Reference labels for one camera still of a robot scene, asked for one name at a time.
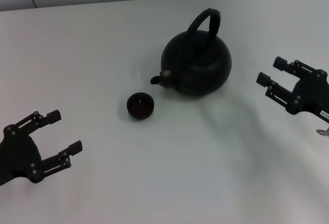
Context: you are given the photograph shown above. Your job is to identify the black cast iron teapot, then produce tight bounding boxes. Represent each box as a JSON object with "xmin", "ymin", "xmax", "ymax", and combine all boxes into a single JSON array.
[{"xmin": 150, "ymin": 8, "xmax": 233, "ymax": 99}]

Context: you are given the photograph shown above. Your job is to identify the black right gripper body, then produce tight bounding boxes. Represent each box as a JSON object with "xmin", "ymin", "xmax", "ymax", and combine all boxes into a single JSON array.
[{"xmin": 289, "ymin": 70, "xmax": 329, "ymax": 123}]

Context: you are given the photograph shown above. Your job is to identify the small dark teacup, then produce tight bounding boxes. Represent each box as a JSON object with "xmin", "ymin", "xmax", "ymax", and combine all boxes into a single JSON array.
[{"xmin": 126, "ymin": 92, "xmax": 155, "ymax": 120}]

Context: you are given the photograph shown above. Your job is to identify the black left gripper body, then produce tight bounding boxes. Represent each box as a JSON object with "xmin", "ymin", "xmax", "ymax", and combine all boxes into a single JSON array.
[{"xmin": 0, "ymin": 125, "xmax": 43, "ymax": 186}]

